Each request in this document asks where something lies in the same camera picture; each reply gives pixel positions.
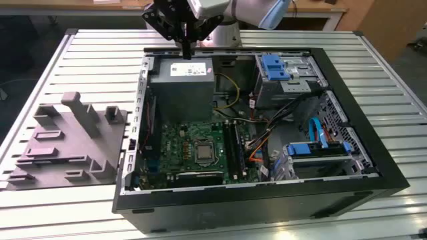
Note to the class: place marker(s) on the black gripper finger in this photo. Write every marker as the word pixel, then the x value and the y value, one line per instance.
pixel 163 27
pixel 207 27

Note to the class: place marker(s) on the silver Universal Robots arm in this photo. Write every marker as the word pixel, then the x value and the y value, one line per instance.
pixel 227 37

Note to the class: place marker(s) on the wooden desk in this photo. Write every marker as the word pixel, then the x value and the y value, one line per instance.
pixel 107 7

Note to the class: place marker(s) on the small white box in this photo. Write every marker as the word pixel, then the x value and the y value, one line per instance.
pixel 104 1

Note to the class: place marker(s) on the blue drive bay clip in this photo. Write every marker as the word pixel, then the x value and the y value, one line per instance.
pixel 273 67

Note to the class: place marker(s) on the grey power supply unit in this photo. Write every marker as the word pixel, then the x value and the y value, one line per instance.
pixel 183 95

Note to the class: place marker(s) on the metal optical drive cage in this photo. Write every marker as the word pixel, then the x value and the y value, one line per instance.
pixel 300 86

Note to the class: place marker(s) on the small black box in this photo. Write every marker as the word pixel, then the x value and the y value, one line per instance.
pixel 331 1

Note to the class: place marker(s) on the green motherboard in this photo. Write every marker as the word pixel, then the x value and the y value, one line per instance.
pixel 173 140

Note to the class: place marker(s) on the silver CPU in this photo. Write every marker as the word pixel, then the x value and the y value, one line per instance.
pixel 204 152

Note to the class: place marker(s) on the grey parts rack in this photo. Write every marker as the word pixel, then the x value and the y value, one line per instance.
pixel 83 150

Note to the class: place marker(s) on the wooden cabinet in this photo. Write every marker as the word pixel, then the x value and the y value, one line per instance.
pixel 390 25

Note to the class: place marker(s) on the hard disk in blue carrier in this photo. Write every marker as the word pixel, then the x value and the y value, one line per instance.
pixel 301 149

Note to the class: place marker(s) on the black graphics card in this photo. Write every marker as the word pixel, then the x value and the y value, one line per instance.
pixel 200 176

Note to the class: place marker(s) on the blue video port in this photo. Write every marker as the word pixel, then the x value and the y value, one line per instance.
pixel 135 182

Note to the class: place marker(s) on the metal disk bay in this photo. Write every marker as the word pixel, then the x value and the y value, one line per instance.
pixel 320 160

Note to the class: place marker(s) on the wheeled chair base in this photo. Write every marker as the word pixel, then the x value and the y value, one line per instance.
pixel 420 42

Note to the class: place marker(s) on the black PC case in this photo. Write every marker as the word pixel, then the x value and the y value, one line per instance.
pixel 233 212

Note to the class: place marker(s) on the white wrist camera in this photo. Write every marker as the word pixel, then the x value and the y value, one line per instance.
pixel 207 8

